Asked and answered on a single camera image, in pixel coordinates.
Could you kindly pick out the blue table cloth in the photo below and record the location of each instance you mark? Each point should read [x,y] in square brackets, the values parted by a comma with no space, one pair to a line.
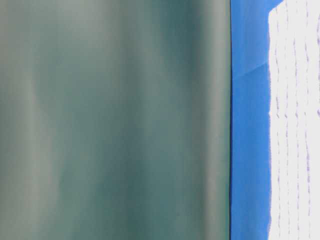
[250,177]

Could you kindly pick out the green backdrop curtain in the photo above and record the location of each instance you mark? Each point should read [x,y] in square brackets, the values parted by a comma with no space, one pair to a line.
[114,119]

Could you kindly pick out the white blue-striped towel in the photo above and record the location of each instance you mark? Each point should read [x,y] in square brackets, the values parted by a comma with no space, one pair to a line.
[294,113]

